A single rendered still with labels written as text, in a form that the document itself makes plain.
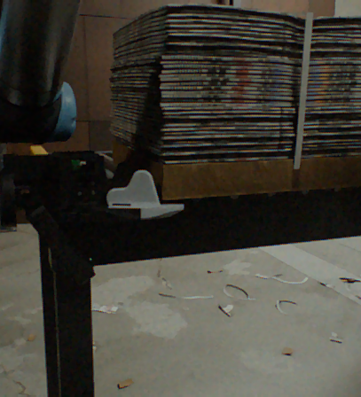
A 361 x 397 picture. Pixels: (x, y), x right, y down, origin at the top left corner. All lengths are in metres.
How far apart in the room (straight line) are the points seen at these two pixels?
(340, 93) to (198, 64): 0.20
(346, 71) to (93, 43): 3.32
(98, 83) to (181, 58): 3.32
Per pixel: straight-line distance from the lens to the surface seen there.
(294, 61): 0.63
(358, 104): 0.68
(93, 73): 3.86
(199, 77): 0.56
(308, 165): 0.65
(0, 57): 0.50
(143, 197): 0.55
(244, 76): 0.59
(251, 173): 0.60
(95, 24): 3.91
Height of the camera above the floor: 0.91
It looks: 11 degrees down
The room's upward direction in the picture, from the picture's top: straight up
